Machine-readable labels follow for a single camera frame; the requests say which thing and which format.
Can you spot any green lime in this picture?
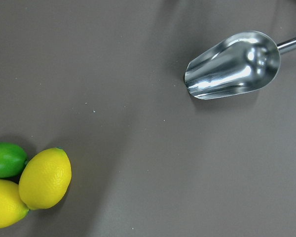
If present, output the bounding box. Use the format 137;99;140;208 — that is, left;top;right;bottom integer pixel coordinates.
0;142;28;178

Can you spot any yellow lemon near board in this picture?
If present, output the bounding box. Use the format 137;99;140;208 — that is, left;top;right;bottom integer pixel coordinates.
19;147;72;210

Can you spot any yellow lemon outer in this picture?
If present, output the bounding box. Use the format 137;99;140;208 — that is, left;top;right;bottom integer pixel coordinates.
0;179;29;228

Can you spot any metal ice scoop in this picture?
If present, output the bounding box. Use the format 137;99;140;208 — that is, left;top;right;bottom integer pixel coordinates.
184;31;296;100

